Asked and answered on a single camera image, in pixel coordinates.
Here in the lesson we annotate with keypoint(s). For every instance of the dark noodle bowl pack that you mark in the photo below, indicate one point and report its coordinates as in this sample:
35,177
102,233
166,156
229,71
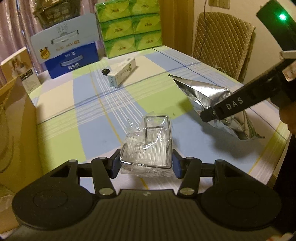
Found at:
52,12

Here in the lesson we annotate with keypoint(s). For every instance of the dark blue milk box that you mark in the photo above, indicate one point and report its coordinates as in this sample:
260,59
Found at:
72,60

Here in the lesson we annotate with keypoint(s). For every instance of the light blue milk carton box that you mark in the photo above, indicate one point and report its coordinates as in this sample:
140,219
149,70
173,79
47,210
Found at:
65,36

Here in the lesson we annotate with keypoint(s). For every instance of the purple curtain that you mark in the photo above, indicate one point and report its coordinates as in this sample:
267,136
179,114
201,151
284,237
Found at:
18,25

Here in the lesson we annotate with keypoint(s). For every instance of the large cardboard box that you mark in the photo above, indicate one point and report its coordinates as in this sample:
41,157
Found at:
20,162

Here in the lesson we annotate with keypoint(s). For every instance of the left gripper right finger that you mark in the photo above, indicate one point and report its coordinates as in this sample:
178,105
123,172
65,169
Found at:
189,170

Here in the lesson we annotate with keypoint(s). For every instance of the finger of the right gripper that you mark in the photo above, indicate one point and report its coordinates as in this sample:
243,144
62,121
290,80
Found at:
242,99

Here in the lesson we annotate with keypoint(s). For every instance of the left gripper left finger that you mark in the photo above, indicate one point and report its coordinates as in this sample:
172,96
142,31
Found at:
103,170

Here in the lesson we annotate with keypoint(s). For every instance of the long white ointment box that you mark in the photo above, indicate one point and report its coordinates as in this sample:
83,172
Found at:
119,74

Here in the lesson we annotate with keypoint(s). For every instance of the brown quilted chair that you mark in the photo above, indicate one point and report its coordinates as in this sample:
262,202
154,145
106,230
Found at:
224,42

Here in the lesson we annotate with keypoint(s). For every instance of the green tissue pack bundle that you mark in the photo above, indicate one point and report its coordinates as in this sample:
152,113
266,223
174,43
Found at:
129,26

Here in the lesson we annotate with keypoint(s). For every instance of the person right hand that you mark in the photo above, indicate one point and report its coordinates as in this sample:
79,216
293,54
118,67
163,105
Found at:
288,116

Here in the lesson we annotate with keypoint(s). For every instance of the checkered tablecloth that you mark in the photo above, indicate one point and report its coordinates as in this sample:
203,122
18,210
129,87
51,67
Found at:
79,116

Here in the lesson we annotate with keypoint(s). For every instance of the white product box with photo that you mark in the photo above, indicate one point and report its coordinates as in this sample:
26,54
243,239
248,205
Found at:
19,64

